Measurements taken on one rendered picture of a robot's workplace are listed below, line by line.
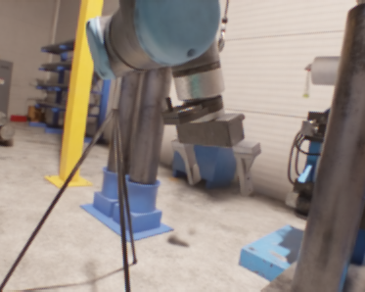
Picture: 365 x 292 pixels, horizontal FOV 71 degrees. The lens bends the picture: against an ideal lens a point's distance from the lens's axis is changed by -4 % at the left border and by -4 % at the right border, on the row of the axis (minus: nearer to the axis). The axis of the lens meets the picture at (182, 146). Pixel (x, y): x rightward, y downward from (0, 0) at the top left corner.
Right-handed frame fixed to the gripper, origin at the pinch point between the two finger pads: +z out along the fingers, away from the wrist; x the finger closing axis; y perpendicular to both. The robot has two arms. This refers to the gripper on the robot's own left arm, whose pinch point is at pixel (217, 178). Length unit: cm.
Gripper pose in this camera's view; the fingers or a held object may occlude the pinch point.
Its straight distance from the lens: 55.5
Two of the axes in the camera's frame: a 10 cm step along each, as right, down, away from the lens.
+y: 6.7, -3.6, 6.5
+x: -7.1, -0.6, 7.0
